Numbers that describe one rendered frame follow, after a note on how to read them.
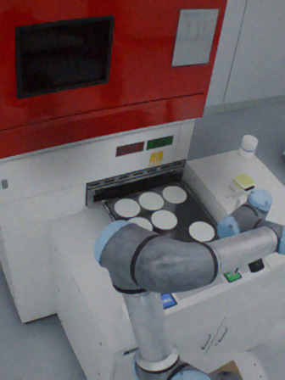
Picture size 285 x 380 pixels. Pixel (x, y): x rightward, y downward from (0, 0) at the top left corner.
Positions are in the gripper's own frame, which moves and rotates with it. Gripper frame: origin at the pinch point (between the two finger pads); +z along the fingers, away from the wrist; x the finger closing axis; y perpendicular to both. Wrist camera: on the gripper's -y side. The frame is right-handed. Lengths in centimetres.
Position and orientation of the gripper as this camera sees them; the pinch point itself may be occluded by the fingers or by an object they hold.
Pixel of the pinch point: (233, 273)
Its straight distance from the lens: 150.2
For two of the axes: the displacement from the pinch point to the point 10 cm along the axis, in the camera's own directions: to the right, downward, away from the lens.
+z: -1.1, 7.2, 6.8
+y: -4.4, -6.5, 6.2
